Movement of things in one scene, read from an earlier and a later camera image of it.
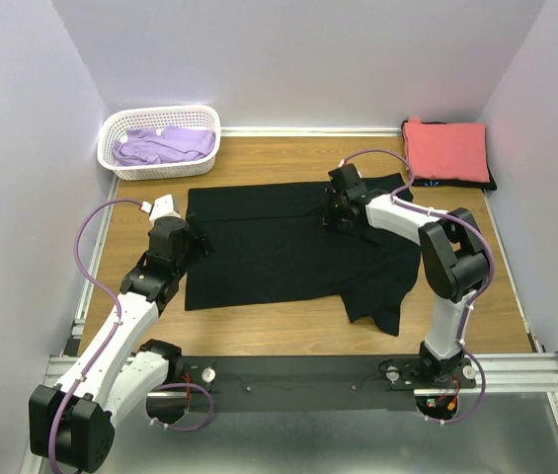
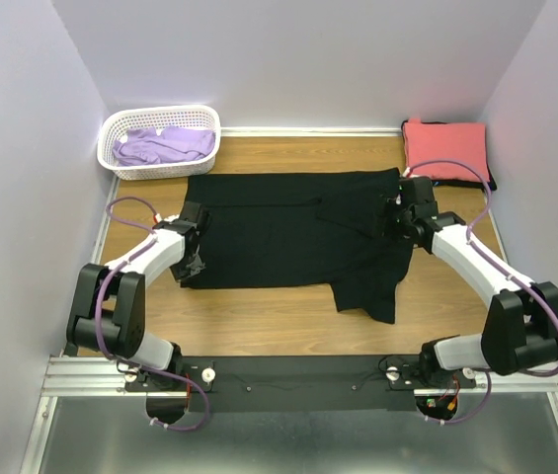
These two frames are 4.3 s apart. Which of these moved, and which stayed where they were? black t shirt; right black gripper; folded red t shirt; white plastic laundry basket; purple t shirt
Moved: black t shirt; right black gripper
Stayed: folded red t shirt; white plastic laundry basket; purple t shirt
